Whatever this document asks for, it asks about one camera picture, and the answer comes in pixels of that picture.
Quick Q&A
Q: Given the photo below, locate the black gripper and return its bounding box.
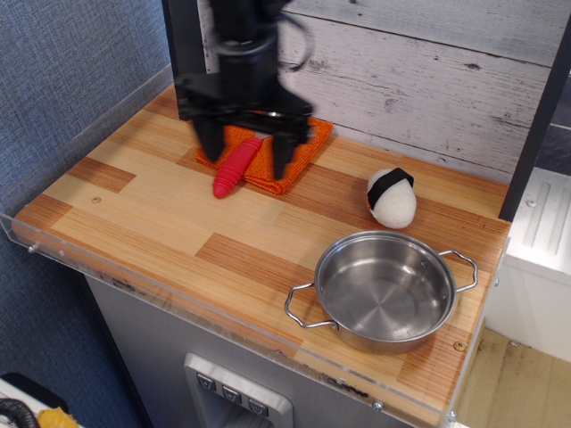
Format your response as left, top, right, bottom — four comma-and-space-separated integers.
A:
176, 39, 313, 180

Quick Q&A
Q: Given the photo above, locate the red handled metal spoon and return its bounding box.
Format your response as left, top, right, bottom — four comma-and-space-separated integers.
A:
212, 131, 269, 199

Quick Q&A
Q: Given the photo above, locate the orange knitted cloth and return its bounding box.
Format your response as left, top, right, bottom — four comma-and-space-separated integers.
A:
194, 118, 334, 194

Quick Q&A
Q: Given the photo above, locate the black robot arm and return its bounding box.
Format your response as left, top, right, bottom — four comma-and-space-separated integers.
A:
175, 1, 313, 180

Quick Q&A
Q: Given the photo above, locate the white plush egg black band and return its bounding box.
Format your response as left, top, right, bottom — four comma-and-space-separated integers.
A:
367, 168, 417, 229

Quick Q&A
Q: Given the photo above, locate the stainless steel pot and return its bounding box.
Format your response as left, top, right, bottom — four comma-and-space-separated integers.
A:
284, 230, 479, 355

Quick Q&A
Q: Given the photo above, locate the grey toy fridge cabinet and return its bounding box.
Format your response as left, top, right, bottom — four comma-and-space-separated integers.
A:
84, 274, 429, 428

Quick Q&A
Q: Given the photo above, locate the silver dispenser button panel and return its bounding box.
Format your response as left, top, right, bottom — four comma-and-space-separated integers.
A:
184, 352, 294, 427

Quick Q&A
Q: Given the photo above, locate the white ridged side counter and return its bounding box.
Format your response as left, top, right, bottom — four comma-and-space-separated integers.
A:
484, 168, 570, 361

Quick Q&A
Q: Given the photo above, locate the black and yellow object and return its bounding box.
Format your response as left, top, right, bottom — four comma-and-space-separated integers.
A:
1, 373, 81, 427

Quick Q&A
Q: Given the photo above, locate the clear acrylic table guard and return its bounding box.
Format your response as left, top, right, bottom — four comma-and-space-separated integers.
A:
1, 65, 509, 427

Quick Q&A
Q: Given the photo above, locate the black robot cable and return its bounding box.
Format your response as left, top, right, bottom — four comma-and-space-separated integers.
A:
276, 11, 316, 72

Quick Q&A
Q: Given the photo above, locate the dark right vertical post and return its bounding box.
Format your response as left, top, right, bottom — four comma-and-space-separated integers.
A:
499, 18, 570, 222

